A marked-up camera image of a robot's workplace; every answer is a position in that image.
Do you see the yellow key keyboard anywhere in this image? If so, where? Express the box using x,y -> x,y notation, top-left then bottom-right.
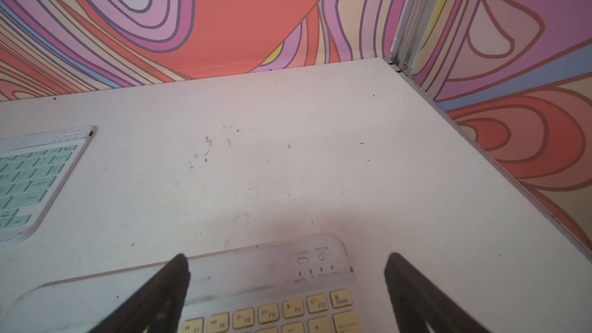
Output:
1,234 -> 372,332

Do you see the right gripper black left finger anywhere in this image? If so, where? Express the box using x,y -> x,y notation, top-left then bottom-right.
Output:
92,254 -> 191,332

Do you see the green key keyboard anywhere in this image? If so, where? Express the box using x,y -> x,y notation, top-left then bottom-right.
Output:
1,126 -> 98,248

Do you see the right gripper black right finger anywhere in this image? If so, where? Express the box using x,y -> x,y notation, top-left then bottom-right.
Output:
384,253 -> 489,332

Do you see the aluminium corner frame post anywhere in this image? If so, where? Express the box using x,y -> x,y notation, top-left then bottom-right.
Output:
389,0 -> 447,78

